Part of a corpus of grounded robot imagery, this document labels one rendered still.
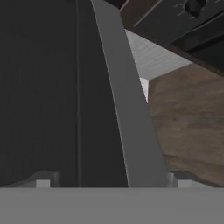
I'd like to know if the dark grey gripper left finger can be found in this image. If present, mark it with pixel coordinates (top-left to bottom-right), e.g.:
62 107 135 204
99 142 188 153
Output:
4 170 61 188

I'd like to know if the dark cupboard door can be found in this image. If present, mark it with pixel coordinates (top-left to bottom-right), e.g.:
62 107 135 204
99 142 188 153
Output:
0 0 80 188
76 0 130 188

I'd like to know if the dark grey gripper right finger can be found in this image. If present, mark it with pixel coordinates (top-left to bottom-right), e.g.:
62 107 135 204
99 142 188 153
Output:
167 171 224 188

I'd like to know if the black oven knob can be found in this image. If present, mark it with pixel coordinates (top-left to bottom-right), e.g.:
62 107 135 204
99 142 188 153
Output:
185 0 208 18

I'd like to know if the black oven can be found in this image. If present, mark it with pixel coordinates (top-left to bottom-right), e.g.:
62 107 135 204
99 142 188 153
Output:
117 0 224 77

